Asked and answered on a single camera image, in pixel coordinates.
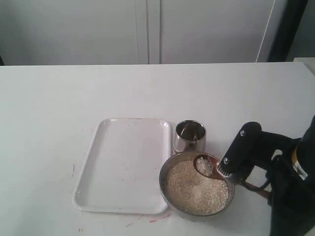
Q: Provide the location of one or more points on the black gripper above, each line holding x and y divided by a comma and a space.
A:
253, 147

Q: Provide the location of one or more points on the brown wooden spoon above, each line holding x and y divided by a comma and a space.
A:
208, 166

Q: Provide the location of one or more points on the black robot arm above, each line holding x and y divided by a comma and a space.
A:
293, 202

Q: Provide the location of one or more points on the small steel cup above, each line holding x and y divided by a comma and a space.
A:
190, 135

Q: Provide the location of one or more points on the steel bowl of rice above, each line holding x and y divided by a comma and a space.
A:
190, 193

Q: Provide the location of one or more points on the white rectangular plastic tray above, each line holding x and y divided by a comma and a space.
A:
121, 170

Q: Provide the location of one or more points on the white cabinet doors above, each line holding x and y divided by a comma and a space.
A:
63, 32

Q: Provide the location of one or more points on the dark post at right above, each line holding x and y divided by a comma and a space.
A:
295, 36

